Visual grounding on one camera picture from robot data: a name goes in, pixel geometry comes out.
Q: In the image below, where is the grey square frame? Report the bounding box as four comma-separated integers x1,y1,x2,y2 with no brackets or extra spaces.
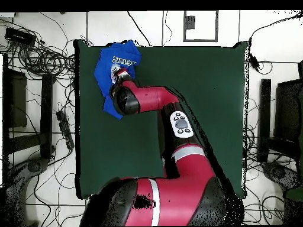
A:
182,10,219,43

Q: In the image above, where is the dark green table cloth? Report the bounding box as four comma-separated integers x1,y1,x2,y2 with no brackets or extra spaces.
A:
73,39,249,199

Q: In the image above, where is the black cable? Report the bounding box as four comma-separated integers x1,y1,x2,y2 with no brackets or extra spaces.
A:
127,11,152,47

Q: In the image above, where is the black power adapter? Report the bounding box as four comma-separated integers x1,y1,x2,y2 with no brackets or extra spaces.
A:
248,53,260,72

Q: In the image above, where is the black chair base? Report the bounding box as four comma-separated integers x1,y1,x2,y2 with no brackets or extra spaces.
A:
4,157,49,213
262,161,303,202

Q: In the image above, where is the blue printed t-shirt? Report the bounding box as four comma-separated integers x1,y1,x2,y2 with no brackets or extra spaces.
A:
94,40,143,121

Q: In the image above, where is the black power strip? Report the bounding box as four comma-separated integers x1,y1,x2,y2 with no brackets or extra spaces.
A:
56,110,76,150

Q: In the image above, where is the black electronics box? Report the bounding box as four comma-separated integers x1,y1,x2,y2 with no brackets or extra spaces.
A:
4,27,37,47

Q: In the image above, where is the black wooden furniture frame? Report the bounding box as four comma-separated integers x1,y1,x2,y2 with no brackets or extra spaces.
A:
2,53,56,164
257,60,303,164

